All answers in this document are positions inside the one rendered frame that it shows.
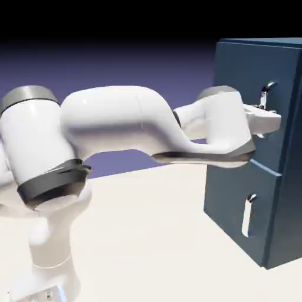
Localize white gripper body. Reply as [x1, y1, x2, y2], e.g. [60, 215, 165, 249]
[243, 103, 282, 137]

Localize curved silver door handle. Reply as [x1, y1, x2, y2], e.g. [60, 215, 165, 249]
[256, 81, 278, 139]
[241, 193, 260, 238]

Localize blue cabinet door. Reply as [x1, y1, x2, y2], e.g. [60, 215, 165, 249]
[212, 41, 302, 177]
[203, 159, 283, 270]

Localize blue cabinet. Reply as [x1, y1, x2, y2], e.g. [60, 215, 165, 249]
[203, 37, 302, 271]

